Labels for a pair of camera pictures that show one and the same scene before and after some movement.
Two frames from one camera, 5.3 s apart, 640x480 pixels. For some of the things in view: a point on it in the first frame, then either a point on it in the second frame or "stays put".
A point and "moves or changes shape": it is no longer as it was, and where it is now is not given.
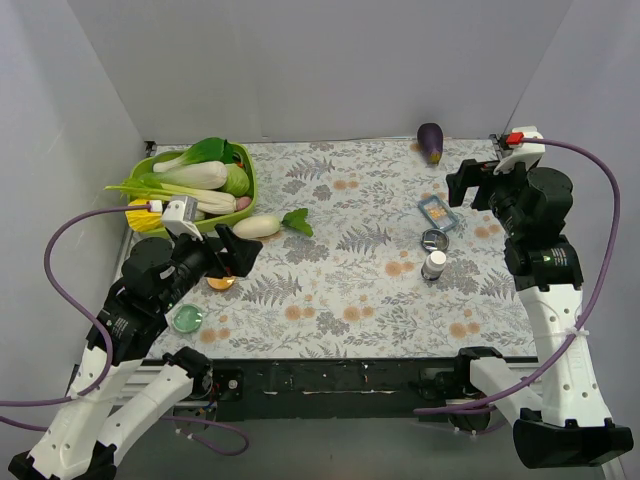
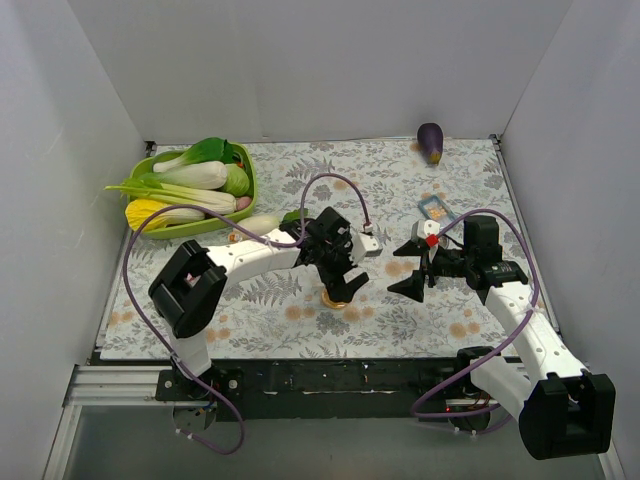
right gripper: [480, 181] → [427, 270]
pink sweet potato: [243, 202] stays put
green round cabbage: [237, 180] stays put
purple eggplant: [430, 141] stays put
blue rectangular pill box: [438, 213] stays put
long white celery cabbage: [209, 202] stays put
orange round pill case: [221, 283] moves or changes shape
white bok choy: [203, 167] stays put
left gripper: [215, 250] → [336, 272]
